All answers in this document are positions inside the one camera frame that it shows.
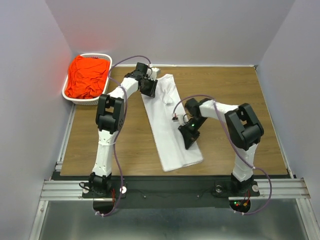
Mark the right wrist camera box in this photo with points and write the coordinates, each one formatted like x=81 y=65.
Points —
x=182 y=119

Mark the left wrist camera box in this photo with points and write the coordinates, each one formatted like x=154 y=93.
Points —
x=152 y=73

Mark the aluminium frame rail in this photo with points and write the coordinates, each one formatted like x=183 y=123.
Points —
x=56 y=190

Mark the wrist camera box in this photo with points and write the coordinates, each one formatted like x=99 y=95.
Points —
x=182 y=119
x=152 y=73

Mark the white t shirt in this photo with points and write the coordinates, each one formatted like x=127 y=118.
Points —
x=168 y=140

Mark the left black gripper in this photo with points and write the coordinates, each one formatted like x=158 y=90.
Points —
x=151 y=92

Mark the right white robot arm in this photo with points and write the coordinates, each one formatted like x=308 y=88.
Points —
x=242 y=128

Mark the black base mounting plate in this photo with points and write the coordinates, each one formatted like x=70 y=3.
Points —
x=165 y=192

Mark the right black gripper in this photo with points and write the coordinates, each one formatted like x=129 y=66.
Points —
x=188 y=136

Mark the white plastic laundry basket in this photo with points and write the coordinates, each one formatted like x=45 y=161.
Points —
x=75 y=100

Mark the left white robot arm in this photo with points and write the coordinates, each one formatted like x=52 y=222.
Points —
x=110 y=118

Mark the orange t shirt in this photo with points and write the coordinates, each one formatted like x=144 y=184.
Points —
x=85 y=77

